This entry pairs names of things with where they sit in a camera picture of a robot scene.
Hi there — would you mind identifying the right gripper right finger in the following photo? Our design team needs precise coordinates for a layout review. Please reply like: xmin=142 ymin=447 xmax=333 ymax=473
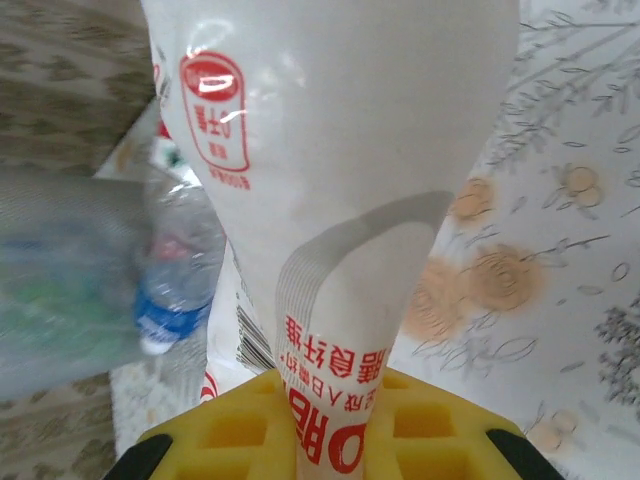
xmin=366 ymin=368 xmax=569 ymax=480

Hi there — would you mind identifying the clear bottle blue label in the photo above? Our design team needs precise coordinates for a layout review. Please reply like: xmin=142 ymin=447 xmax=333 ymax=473
xmin=133 ymin=164 xmax=227 ymax=357

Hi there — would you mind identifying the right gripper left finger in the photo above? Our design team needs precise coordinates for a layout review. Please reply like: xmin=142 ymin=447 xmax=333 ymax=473
xmin=113 ymin=368 xmax=300 ymax=480

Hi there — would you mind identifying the white label bottle red print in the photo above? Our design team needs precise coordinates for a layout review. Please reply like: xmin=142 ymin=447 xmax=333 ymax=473
xmin=139 ymin=0 xmax=522 ymax=480

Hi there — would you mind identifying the grey waste bin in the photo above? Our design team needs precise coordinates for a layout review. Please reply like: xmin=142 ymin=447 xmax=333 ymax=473
xmin=0 ymin=167 xmax=151 ymax=401

